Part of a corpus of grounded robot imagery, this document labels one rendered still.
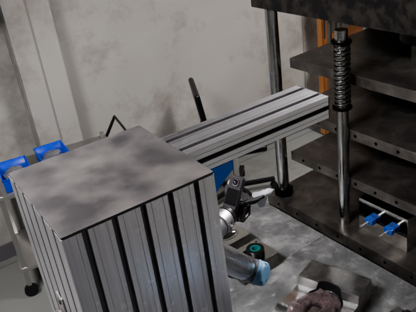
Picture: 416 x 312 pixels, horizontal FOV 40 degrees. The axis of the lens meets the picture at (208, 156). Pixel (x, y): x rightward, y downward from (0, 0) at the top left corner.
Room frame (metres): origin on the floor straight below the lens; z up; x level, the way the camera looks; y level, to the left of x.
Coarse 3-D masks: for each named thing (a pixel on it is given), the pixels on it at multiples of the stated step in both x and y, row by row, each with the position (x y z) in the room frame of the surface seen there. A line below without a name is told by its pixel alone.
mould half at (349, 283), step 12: (312, 264) 1.87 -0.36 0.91; (324, 264) 1.86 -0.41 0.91; (300, 276) 1.81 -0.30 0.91; (312, 276) 1.80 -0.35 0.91; (324, 276) 1.79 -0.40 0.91; (336, 276) 1.78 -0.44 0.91; (348, 276) 1.77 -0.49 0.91; (360, 276) 1.76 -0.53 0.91; (300, 288) 1.78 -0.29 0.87; (312, 288) 1.77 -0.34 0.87; (348, 288) 1.70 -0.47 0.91; (360, 288) 1.69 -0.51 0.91; (288, 300) 1.70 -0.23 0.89; (348, 300) 1.67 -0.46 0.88; (360, 300) 1.66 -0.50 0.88
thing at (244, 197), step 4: (244, 196) 1.58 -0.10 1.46; (248, 196) 1.58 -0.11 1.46; (240, 200) 1.56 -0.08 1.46; (244, 200) 1.56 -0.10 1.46; (240, 204) 1.56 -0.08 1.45; (244, 204) 1.56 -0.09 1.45; (248, 204) 1.59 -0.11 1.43; (220, 208) 1.52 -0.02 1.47; (224, 208) 1.52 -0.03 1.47; (228, 208) 1.52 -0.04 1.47; (240, 208) 1.56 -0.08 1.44; (244, 208) 1.55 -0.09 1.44; (248, 208) 1.59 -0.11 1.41; (232, 212) 1.51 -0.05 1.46; (236, 212) 1.56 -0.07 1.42; (240, 212) 1.56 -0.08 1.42; (244, 212) 1.55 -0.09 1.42; (248, 212) 1.59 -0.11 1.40; (236, 216) 1.55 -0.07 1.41; (240, 216) 1.56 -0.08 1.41; (244, 216) 1.56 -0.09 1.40; (248, 216) 1.58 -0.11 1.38; (236, 220) 1.56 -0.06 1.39; (240, 220) 1.56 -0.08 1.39; (244, 220) 1.56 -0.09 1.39
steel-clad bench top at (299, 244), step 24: (264, 216) 2.43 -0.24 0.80; (288, 216) 2.40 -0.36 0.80; (264, 240) 2.23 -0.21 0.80; (288, 240) 2.20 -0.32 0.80; (312, 240) 2.18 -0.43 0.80; (288, 264) 2.03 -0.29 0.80; (336, 264) 1.98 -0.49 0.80; (360, 264) 1.96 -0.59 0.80; (240, 288) 1.91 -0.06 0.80; (264, 288) 1.89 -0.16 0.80; (288, 288) 1.87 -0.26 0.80; (384, 288) 1.79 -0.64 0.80; (408, 288) 1.77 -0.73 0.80
